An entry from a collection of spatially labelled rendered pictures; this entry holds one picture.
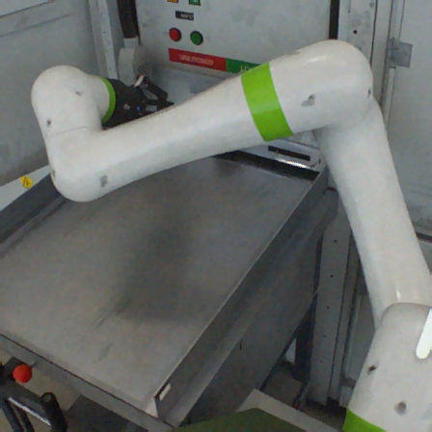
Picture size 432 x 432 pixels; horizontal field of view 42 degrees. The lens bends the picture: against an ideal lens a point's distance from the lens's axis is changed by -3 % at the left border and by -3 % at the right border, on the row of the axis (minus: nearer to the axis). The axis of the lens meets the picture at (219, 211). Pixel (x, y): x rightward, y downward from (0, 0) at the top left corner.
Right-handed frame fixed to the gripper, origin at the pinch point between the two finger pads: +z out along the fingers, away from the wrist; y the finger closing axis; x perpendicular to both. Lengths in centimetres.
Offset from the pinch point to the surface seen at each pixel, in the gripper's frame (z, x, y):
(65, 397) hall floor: 28, -38, 103
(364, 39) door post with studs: 0.7, 38.8, -22.1
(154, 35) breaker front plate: 8.6, -14.2, -16.6
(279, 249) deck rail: -3.7, 33.2, 21.3
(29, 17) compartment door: -13.6, -34.1, -14.4
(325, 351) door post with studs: 48, 37, 60
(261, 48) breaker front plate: 8.2, 14.7, -17.5
